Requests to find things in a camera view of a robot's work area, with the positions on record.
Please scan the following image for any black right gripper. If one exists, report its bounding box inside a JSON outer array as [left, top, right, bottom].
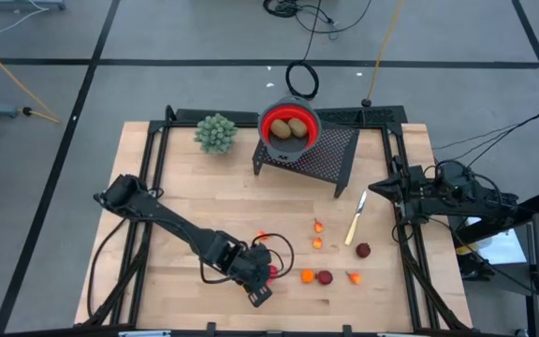
[[368, 155, 433, 224]]

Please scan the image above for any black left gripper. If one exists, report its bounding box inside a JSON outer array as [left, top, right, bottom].
[[225, 242, 275, 309]]

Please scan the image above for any red yellow mango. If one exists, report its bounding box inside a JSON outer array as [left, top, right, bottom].
[[242, 264, 280, 294]]

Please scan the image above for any knife with cream handle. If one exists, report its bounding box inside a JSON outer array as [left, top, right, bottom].
[[343, 189, 369, 247]]

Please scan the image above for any red collapsible bowl grey rim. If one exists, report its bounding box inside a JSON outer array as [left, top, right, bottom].
[[257, 95, 322, 163]]

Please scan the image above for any black perforated metal shelf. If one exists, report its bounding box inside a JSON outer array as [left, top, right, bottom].
[[252, 120, 361, 199]]

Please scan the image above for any green succulent in white pot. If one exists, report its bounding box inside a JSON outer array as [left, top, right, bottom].
[[193, 112, 240, 155]]

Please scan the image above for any black diagonal support beam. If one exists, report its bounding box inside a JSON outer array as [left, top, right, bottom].
[[451, 189, 539, 247]]

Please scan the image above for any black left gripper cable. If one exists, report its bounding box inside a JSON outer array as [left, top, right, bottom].
[[198, 232, 296, 286]]

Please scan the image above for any black aluminium table frame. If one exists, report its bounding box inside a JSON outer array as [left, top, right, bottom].
[[81, 105, 474, 337]]

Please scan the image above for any yellow hanging cord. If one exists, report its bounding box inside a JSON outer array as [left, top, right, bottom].
[[365, 0, 404, 108]]

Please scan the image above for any black hanging cable with coil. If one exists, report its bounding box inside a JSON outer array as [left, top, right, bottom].
[[284, 0, 323, 101]]

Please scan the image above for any black base power cable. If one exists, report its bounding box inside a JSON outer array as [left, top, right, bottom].
[[86, 217, 128, 319]]

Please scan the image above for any black cable bundle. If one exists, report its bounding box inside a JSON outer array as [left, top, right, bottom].
[[262, 0, 373, 41]]

